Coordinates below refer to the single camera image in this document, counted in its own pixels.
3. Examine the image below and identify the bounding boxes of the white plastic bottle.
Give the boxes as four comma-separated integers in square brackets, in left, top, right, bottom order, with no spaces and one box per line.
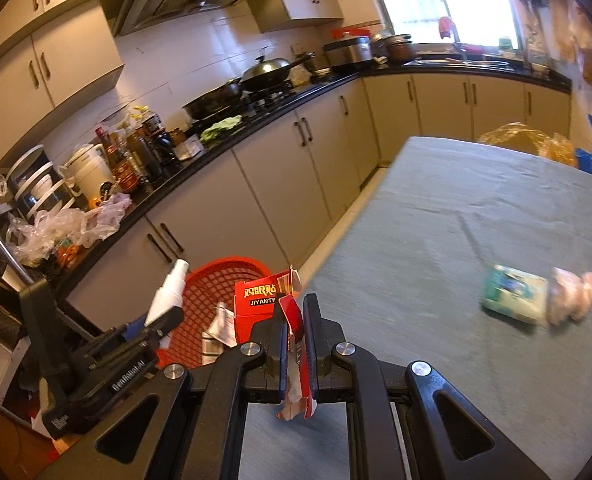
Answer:
[144,259,190,350]

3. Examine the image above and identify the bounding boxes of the torn red carton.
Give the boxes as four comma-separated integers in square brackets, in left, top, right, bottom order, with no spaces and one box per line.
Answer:
[234,268,317,420]

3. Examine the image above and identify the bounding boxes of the green cartoon tissue pack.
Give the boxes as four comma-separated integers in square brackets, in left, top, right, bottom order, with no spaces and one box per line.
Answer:
[482,264,549,325]

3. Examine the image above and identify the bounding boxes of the pink plastic bag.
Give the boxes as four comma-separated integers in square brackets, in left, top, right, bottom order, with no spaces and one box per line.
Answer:
[548,268,592,325]

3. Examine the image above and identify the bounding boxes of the white barcode medicine box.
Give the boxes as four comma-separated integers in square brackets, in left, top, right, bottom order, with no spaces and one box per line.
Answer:
[202,301,236,365]

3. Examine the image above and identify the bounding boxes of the grey blue tablecloth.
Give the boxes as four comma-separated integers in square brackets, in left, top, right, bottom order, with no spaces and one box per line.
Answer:
[302,138,592,479]

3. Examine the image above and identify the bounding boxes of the red plastic mesh basket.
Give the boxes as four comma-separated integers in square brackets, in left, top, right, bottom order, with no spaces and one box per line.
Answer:
[157,257,270,370]

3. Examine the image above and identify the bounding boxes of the clear plastic bags on counter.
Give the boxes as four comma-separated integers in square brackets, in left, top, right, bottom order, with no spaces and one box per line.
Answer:
[5,193,132,266]

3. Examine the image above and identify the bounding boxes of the white electric kettle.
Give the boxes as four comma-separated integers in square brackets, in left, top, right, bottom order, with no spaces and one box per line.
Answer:
[58,144,116,200]

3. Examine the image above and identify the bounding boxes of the red label sauce bottle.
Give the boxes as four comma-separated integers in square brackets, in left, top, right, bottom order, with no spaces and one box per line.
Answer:
[95,126,141,194]

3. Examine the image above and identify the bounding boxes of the dark soy sauce bottle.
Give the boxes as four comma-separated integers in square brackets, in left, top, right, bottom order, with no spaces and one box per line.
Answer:
[139,105,181,174]

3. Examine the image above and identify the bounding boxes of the green cloth on counter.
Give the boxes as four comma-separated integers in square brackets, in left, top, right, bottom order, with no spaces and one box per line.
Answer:
[200,115,243,144]

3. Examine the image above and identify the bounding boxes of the yellow plastic bag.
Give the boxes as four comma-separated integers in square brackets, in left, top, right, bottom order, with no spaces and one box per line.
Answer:
[477,122,578,168]

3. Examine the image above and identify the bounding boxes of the black frying pan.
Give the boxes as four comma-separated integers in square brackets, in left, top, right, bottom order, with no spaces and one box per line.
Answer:
[183,78,243,120]

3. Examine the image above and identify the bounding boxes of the black lidded wok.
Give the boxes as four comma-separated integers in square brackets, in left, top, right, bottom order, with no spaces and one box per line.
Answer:
[240,51,314,92]

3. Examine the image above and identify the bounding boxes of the dark cooking pot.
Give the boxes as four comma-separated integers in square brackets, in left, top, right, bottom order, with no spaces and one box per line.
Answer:
[371,34,415,65]

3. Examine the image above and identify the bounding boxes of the silver rice cooker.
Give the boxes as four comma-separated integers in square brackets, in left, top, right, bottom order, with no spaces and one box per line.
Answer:
[323,36,373,72]

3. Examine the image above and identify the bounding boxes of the sink faucet with pink cloth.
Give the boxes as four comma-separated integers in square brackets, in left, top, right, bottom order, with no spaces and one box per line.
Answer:
[438,15,466,60]

